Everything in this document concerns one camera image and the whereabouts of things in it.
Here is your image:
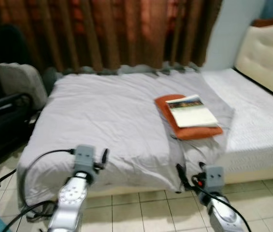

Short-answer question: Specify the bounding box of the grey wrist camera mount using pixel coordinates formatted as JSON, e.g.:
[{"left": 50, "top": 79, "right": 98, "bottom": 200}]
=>
[
  {"left": 204, "top": 166, "right": 225, "bottom": 194},
  {"left": 73, "top": 145, "right": 97, "bottom": 173}
]

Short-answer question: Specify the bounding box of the grey blanket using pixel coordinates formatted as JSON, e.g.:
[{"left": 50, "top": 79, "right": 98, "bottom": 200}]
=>
[{"left": 17, "top": 69, "right": 236, "bottom": 195}]

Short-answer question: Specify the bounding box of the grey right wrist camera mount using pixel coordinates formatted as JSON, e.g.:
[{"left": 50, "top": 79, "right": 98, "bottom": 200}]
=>
[{"left": 204, "top": 166, "right": 225, "bottom": 194}]

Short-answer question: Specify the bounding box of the grey cushioned chair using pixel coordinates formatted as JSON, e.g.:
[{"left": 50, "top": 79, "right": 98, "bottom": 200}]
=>
[{"left": 0, "top": 62, "right": 48, "bottom": 110}]

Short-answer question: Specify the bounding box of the dark office chair back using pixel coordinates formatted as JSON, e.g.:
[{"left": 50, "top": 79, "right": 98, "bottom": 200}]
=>
[{"left": 0, "top": 23, "right": 31, "bottom": 67}]

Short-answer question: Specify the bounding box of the white patterned mattress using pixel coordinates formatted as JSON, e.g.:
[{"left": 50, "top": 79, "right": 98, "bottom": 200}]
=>
[{"left": 201, "top": 68, "right": 273, "bottom": 171}]

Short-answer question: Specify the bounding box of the cream bed base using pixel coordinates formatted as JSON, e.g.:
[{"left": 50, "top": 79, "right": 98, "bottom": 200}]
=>
[{"left": 81, "top": 162, "right": 273, "bottom": 199}]

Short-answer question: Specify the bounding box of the white book with city photo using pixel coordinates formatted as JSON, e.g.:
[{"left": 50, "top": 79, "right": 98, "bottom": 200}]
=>
[{"left": 166, "top": 95, "right": 219, "bottom": 129}]

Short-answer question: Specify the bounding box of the brown patterned curtain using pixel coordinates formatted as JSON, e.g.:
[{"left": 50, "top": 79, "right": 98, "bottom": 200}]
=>
[{"left": 0, "top": 0, "right": 224, "bottom": 74}]

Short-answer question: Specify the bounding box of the orange pillow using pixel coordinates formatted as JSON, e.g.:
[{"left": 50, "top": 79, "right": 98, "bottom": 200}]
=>
[{"left": 154, "top": 94, "right": 224, "bottom": 141}]

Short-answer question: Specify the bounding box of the cream tufted headboard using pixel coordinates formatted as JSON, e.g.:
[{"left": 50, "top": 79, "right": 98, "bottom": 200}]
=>
[{"left": 234, "top": 24, "right": 273, "bottom": 103}]

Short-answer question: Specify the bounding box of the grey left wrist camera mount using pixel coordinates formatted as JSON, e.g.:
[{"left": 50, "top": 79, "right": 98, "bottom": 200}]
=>
[{"left": 73, "top": 145, "right": 97, "bottom": 173}]

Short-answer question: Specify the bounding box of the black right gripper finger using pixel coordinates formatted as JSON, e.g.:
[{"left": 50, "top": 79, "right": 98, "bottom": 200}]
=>
[{"left": 176, "top": 163, "right": 193, "bottom": 190}]

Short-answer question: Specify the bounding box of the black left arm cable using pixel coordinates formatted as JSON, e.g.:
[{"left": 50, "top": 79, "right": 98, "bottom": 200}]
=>
[{"left": 1, "top": 148, "right": 75, "bottom": 232}]

